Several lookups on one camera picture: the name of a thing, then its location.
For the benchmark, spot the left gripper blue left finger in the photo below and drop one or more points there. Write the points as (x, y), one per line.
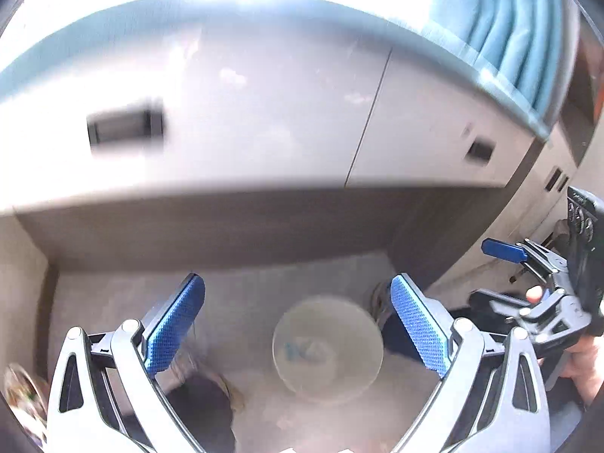
(165, 326)

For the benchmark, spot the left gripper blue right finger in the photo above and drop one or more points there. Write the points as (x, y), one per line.
(426, 321)

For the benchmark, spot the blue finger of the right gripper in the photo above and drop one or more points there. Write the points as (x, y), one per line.
(504, 251)

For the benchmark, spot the white round trash bin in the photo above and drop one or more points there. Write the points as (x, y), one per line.
(351, 332)

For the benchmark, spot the trash pile inside bin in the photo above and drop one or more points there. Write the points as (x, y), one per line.
(308, 350)

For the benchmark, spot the person's right hand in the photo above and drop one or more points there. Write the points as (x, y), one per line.
(584, 366)

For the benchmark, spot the right grey sneaker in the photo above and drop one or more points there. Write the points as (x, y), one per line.
(380, 303)

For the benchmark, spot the grey sneaker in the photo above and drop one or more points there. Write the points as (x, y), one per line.
(380, 303)
(204, 400)

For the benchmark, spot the left grey sneaker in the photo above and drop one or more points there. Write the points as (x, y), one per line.
(204, 400)

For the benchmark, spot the light blue curtain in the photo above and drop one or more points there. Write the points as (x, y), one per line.
(522, 48)

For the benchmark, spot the grey bed frame with drawers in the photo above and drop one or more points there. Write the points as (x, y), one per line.
(156, 97)

